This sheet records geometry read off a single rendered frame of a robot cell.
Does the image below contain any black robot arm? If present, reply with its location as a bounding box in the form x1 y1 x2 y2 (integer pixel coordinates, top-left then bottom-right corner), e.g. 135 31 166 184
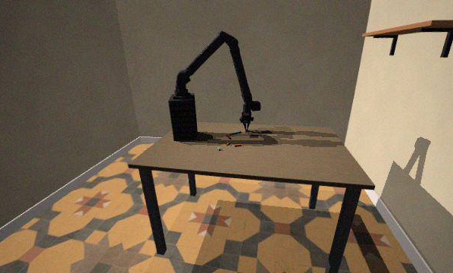
173 31 261 124

